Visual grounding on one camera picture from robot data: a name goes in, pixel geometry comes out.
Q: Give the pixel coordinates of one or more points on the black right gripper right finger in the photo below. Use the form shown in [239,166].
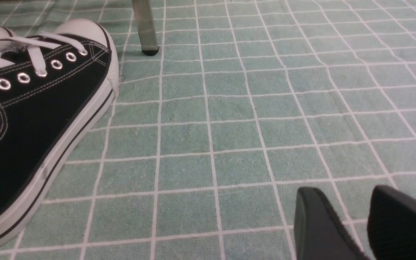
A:
[392,224]

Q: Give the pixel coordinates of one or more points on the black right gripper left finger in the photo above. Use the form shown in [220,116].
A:
[318,231]

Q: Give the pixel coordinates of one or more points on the metal shoe rack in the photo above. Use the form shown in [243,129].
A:
[145,27]

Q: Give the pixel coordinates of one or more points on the green checkered floor mat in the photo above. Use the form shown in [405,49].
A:
[201,154]

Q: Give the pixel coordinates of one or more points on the black canvas sneaker right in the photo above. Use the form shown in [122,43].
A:
[53,88]

